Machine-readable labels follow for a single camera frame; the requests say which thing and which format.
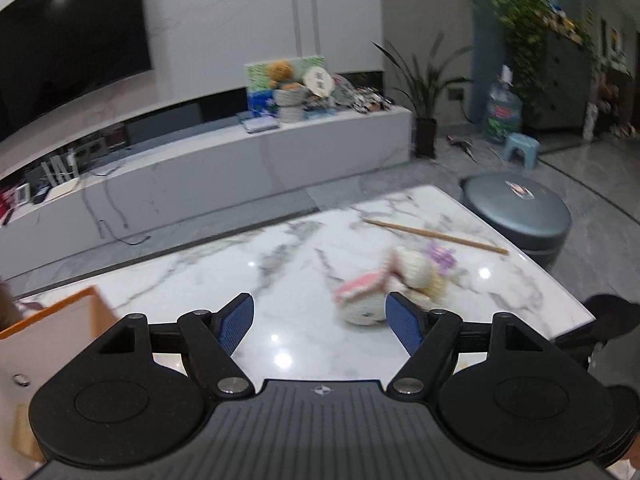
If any climbing ivy plant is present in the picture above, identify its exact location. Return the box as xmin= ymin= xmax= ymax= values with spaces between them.
xmin=468 ymin=0 xmax=580 ymax=122

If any grey round stool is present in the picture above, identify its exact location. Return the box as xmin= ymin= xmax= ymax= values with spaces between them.
xmin=459 ymin=172 xmax=572 ymax=270

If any green landscape painting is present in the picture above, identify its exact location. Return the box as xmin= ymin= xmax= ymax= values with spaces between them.
xmin=244 ymin=55 xmax=324 ymax=117

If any small blue plastic stool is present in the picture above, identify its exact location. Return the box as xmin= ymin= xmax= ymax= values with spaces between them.
xmin=501 ymin=133 xmax=540 ymax=169

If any white wifi router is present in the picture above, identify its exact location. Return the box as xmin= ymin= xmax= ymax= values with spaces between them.
xmin=40 ymin=150 xmax=80 ymax=202

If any water jug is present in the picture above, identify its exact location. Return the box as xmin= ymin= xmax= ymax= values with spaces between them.
xmin=485 ymin=65 xmax=522 ymax=144

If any large orange storage box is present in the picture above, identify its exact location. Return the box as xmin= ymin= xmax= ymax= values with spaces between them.
xmin=1 ymin=286 xmax=116 ymax=479

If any round paper fan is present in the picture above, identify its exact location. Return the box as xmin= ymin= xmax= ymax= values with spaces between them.
xmin=303 ymin=66 xmax=335 ymax=99

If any black television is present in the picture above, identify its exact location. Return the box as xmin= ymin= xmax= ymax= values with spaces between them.
xmin=1 ymin=0 xmax=152 ymax=138

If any crochet bunny doll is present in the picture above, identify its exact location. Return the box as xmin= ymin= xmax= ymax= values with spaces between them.
xmin=334 ymin=243 xmax=463 ymax=326

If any potted green plant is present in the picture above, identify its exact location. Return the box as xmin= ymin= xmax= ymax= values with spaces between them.
xmin=373 ymin=32 xmax=473 ymax=159

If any wooden stick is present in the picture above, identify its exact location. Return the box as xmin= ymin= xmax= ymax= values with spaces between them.
xmin=363 ymin=219 xmax=510 ymax=256

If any teddy bear in pot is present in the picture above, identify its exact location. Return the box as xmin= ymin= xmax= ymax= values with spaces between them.
xmin=266 ymin=60 xmax=308 ymax=124

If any white marble tv cabinet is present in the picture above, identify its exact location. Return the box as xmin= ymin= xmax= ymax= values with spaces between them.
xmin=1 ymin=106 xmax=412 ymax=278

